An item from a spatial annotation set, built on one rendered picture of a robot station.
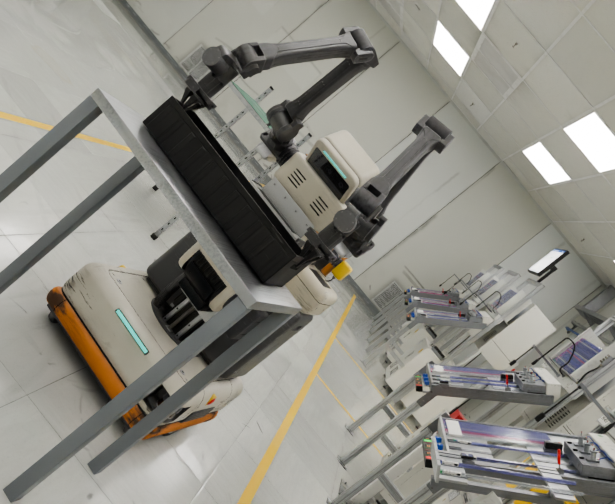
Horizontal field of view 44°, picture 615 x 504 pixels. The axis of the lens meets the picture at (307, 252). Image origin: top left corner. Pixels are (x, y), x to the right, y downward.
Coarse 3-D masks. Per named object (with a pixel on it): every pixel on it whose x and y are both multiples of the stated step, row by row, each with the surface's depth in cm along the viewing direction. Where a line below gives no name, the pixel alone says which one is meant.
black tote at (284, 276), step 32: (160, 128) 209; (192, 128) 207; (192, 160) 206; (224, 160) 222; (224, 192) 203; (256, 192) 219; (224, 224) 202; (256, 224) 200; (256, 256) 199; (288, 256) 197
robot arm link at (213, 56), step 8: (208, 48) 209; (216, 48) 208; (224, 48) 208; (208, 56) 208; (216, 56) 208; (224, 56) 208; (232, 56) 213; (208, 64) 208; (216, 64) 208; (224, 64) 210; (256, 64) 214; (216, 72) 211; (224, 72) 212; (240, 72) 214; (248, 72) 214; (256, 72) 215
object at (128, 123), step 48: (96, 96) 196; (48, 144) 198; (144, 144) 196; (0, 192) 200; (96, 192) 239; (192, 192) 205; (48, 240) 241; (0, 288) 244; (240, 288) 182; (192, 336) 183; (144, 384) 185; (192, 384) 225; (96, 432) 186; (144, 432) 227
